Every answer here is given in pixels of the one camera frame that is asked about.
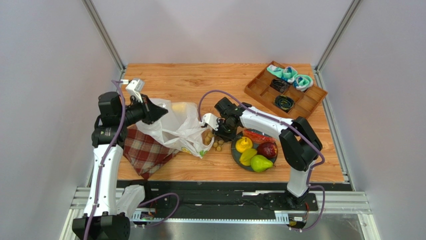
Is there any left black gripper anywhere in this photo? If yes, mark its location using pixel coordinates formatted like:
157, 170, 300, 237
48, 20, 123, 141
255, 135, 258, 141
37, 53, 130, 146
117, 94, 168, 128

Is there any brown fake longan bunch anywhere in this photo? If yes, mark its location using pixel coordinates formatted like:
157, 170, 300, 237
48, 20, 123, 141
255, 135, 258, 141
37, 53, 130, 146
202, 130, 225, 152

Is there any yellow fake pear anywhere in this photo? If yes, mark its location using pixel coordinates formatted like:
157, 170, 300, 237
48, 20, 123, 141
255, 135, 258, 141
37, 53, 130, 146
235, 136, 254, 153

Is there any red fake watermelon slice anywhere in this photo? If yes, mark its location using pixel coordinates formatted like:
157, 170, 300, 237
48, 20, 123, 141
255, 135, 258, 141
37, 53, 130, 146
242, 129, 276, 145

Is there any yellow fake lemon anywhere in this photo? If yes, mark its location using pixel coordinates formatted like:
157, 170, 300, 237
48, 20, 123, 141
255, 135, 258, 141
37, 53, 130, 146
172, 102, 187, 114

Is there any white plastic bag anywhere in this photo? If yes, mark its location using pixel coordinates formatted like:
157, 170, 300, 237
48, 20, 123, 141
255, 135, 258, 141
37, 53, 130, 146
136, 98, 211, 158

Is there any yellow fake starfruit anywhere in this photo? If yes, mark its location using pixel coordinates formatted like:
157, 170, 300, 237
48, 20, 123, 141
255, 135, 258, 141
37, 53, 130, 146
239, 148, 258, 167

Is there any dark red fake fruit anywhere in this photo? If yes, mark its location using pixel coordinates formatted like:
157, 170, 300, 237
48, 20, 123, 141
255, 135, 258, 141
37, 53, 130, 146
256, 142, 278, 160

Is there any green fake lime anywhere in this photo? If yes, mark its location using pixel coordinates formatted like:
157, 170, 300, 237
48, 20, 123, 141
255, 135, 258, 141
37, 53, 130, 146
250, 155, 274, 173

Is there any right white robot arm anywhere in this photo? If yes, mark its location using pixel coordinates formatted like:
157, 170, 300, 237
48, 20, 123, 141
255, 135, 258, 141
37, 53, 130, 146
214, 97, 322, 198

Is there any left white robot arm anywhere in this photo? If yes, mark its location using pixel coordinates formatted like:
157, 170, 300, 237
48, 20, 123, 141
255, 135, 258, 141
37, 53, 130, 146
72, 91, 168, 240

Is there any blue ceramic plate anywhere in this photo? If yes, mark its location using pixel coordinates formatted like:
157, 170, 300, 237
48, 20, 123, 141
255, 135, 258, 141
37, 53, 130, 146
230, 129, 278, 173

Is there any red plaid cloth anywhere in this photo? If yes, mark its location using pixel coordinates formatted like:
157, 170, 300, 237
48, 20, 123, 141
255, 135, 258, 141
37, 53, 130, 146
123, 125, 179, 180

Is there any black sock roll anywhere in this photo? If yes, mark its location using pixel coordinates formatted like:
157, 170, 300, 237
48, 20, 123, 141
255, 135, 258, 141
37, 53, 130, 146
269, 78, 291, 94

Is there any wooden compartment tray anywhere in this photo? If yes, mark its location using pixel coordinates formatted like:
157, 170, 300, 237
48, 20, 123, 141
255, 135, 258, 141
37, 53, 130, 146
244, 61, 328, 129

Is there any teal white sock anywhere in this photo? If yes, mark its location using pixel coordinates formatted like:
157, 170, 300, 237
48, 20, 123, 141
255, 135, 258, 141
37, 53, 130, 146
266, 64, 298, 84

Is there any blue white sock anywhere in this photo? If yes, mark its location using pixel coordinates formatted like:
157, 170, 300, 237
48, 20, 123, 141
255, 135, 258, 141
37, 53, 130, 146
292, 74, 314, 92

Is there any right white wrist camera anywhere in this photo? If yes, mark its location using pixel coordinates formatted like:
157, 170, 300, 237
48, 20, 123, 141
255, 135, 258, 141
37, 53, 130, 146
199, 113, 219, 131

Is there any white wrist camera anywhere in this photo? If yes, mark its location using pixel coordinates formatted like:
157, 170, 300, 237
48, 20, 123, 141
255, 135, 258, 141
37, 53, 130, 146
121, 78, 145, 103
199, 113, 219, 131

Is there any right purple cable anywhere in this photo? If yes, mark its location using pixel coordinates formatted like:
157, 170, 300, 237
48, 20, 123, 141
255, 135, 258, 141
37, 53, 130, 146
197, 89, 326, 232

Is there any purple cable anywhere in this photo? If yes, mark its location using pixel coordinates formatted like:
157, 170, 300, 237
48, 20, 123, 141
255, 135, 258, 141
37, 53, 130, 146
82, 79, 181, 240
197, 89, 326, 232

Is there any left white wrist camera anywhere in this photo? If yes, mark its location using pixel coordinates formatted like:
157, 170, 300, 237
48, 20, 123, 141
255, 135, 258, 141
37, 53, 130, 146
121, 78, 145, 103

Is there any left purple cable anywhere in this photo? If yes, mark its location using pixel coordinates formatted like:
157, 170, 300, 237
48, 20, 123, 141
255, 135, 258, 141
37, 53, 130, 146
82, 79, 181, 240

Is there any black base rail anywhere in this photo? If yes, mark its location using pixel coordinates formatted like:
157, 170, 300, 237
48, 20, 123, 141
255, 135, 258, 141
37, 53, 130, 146
116, 180, 321, 220

